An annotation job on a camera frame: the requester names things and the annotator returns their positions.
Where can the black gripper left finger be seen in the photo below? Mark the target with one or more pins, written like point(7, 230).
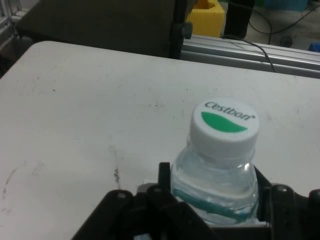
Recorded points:
point(155, 212)

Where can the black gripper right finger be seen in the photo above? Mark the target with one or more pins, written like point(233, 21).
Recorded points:
point(292, 215)

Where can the clear water bottle green label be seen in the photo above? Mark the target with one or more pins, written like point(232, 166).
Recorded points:
point(225, 130)

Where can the black chair panel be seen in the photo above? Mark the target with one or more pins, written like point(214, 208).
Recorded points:
point(100, 25)

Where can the yellow plastic box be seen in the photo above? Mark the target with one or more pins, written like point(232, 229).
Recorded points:
point(207, 20)

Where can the black upright block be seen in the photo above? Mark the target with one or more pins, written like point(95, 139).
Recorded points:
point(238, 17)

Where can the short aluminium frame rail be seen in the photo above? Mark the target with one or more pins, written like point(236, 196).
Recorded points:
point(237, 53)

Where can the black clamp post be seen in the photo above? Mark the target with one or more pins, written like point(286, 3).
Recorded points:
point(178, 30)

